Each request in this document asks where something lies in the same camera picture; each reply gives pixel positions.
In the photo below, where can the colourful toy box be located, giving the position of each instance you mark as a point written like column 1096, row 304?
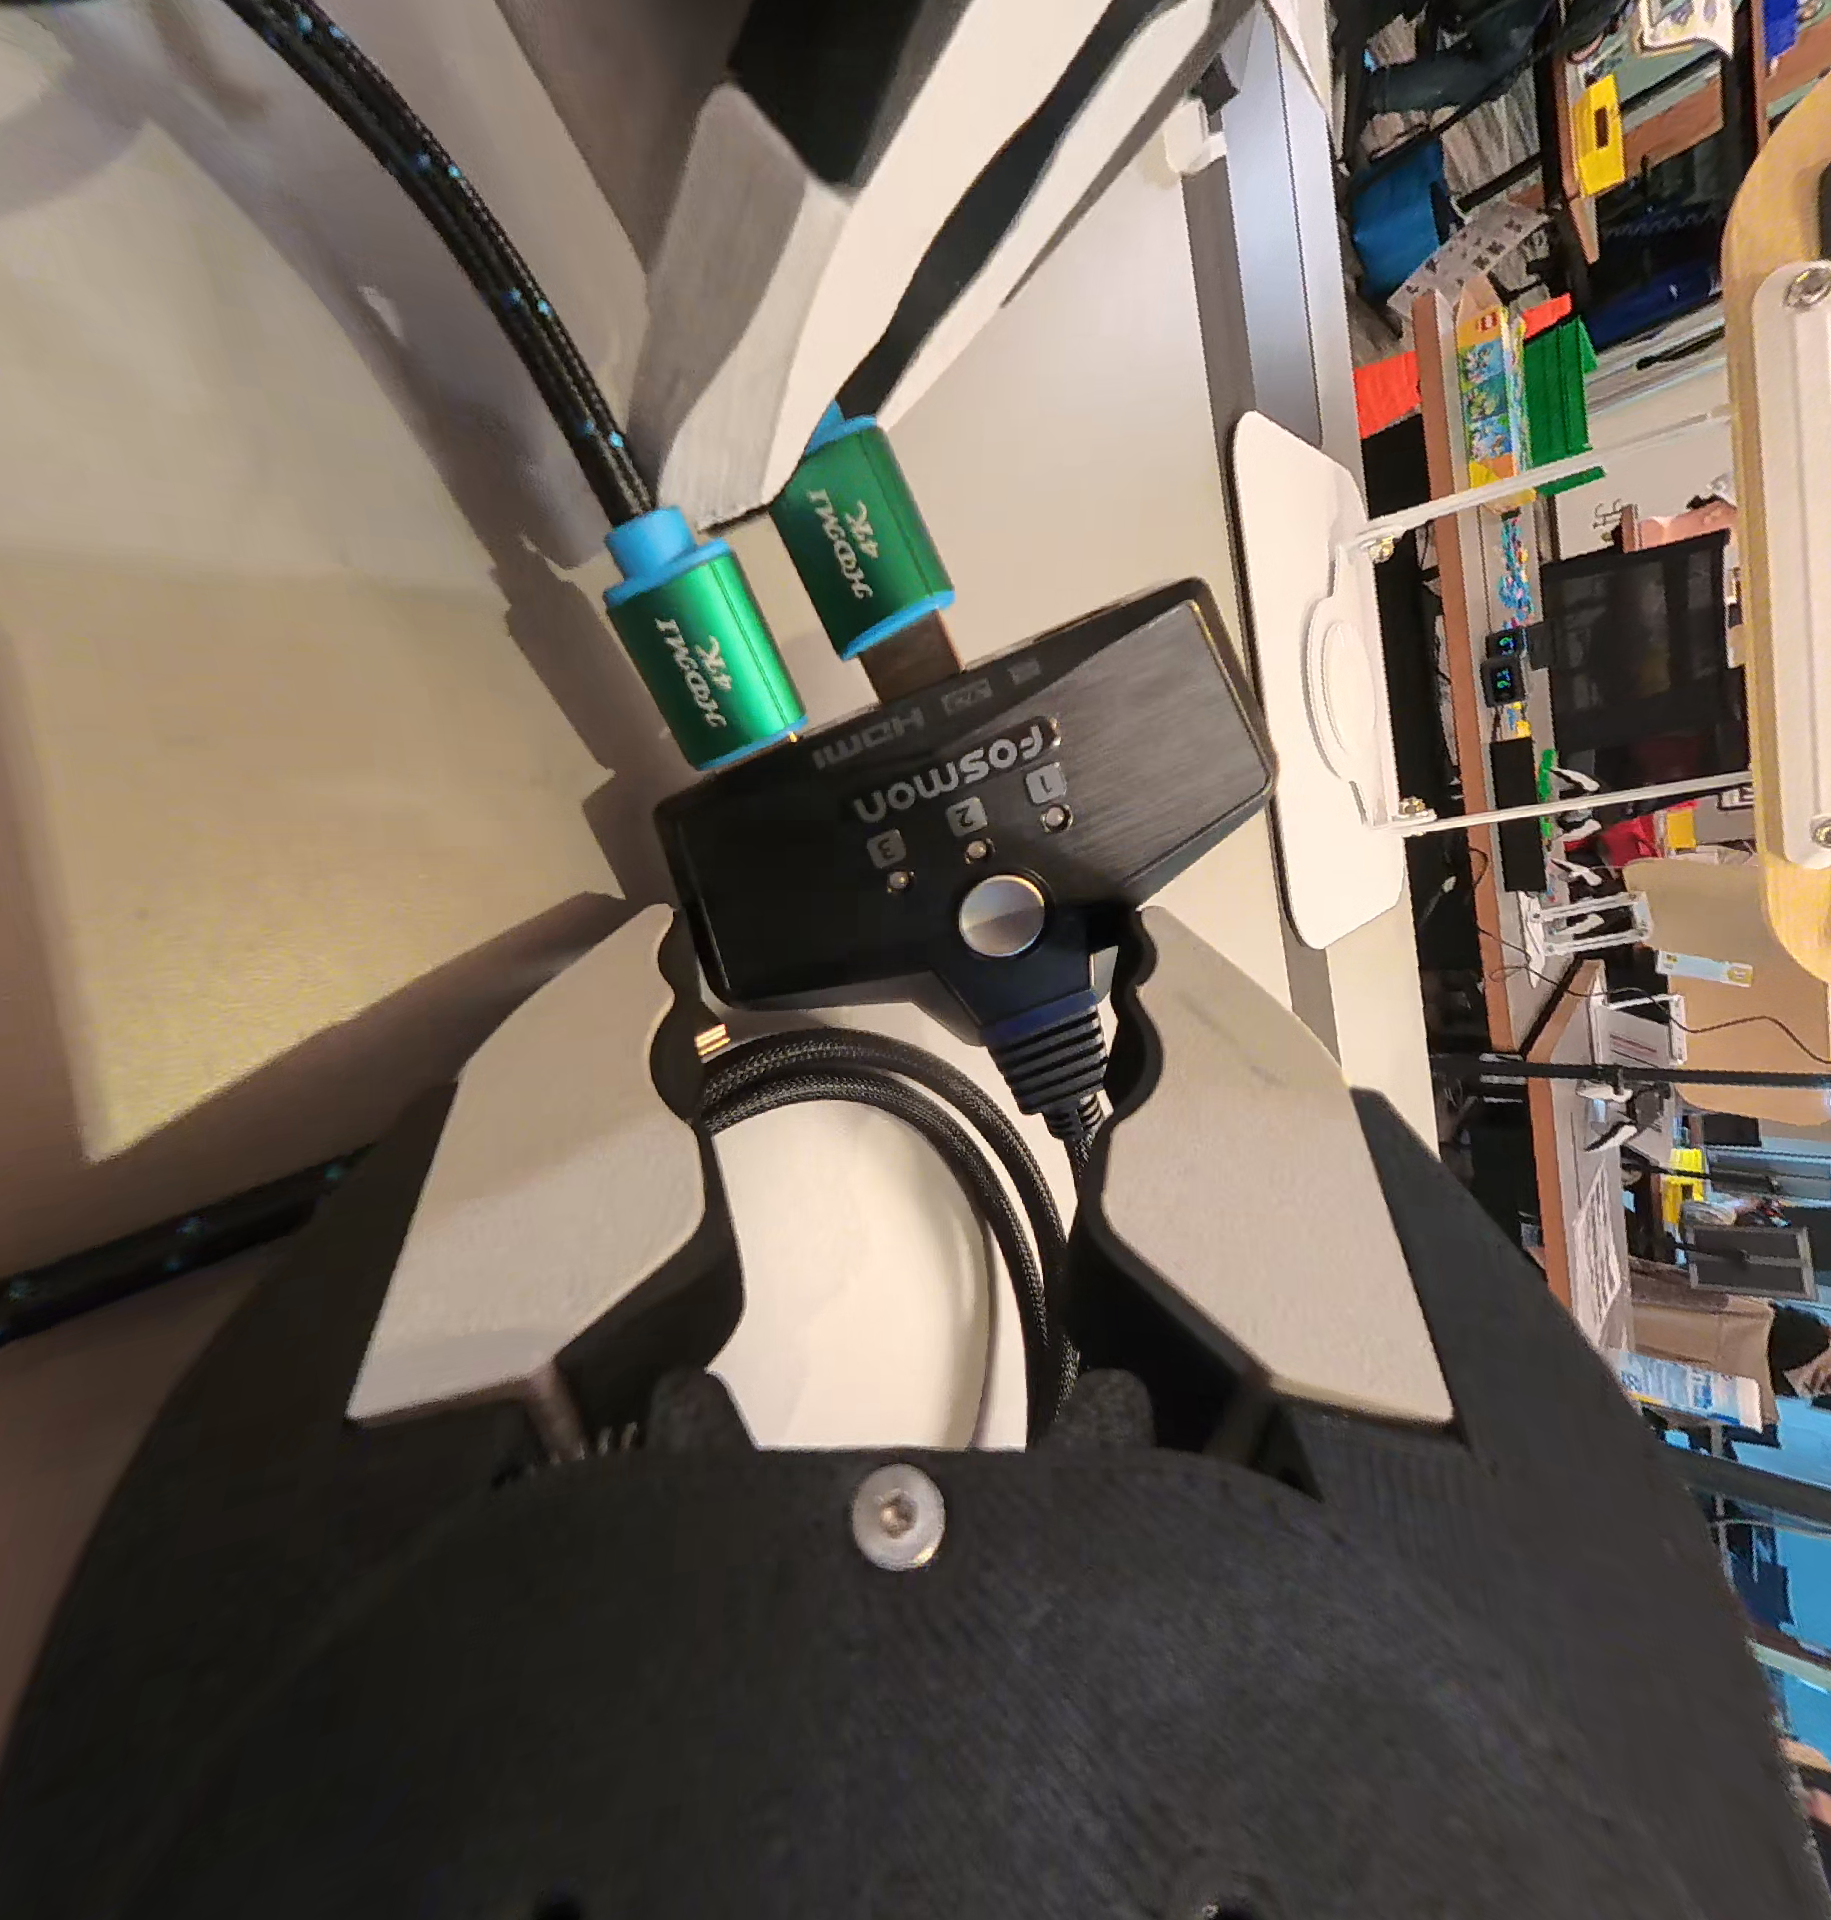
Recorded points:
column 1493, row 396

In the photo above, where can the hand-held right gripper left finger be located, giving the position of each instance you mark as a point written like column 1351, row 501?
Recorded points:
column 556, row 1201

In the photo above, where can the yellow small box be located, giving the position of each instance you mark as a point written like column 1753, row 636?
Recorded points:
column 1602, row 136

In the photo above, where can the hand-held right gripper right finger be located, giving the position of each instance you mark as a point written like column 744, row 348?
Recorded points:
column 1260, row 1201

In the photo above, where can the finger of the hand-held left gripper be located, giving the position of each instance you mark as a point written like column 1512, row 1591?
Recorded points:
column 1058, row 172
column 735, row 345

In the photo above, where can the white square pad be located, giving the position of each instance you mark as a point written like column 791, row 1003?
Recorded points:
column 1283, row 225

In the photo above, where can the green building plates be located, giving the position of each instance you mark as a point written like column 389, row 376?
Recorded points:
column 1559, row 391

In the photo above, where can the black video switch box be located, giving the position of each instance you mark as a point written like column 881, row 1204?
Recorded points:
column 1096, row 720

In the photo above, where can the blue bag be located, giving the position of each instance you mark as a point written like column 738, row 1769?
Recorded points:
column 1403, row 217

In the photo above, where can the black monitor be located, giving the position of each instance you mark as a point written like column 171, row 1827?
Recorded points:
column 1634, row 645

